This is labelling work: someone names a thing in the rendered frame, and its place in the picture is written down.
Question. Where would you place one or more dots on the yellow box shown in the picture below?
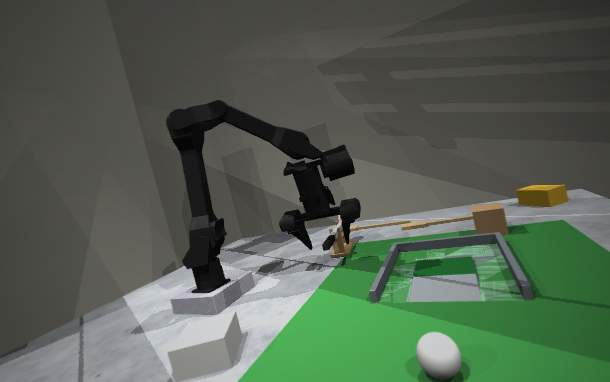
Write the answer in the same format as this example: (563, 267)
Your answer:
(542, 195)

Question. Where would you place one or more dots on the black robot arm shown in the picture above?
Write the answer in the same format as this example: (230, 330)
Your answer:
(207, 233)

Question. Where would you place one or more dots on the white golf ball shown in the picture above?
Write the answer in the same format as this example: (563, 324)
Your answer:
(439, 356)

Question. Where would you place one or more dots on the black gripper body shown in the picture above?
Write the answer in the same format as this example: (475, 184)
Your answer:
(316, 206)

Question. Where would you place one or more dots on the brown cube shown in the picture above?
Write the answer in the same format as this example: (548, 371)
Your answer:
(490, 218)

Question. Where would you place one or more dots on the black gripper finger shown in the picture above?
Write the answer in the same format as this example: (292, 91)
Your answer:
(302, 235)
(346, 228)

